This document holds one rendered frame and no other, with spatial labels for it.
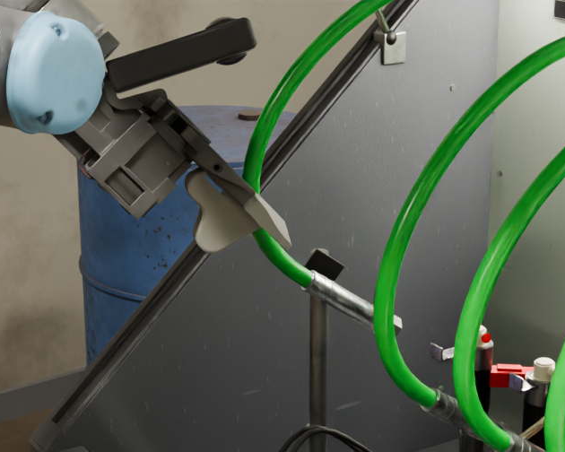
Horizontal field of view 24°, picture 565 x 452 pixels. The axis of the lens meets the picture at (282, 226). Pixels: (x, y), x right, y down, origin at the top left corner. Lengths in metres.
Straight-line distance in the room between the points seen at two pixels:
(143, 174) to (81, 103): 0.15
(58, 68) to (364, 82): 0.57
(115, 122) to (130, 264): 1.74
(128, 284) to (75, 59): 1.93
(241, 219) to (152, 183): 0.07
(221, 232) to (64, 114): 0.21
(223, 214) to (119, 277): 1.78
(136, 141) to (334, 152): 0.40
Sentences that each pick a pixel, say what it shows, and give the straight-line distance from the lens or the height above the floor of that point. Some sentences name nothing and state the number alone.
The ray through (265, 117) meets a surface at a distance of 0.99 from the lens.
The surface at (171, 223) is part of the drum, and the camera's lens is 2.65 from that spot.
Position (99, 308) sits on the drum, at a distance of 2.84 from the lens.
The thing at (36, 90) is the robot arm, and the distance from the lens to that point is 0.81.
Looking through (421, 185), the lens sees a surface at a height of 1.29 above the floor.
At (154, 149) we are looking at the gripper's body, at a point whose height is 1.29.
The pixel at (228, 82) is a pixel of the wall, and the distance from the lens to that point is 3.66.
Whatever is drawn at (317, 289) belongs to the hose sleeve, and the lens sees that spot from 1.04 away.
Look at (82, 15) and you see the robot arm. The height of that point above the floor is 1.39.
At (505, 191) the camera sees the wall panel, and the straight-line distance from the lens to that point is 1.46.
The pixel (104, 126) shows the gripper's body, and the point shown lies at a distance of 0.99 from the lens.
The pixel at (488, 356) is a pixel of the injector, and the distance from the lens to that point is 1.08.
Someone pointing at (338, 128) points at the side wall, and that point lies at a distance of 1.33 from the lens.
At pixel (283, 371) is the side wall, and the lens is 1.37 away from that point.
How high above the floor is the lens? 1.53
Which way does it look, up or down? 18 degrees down
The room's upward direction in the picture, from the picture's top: straight up
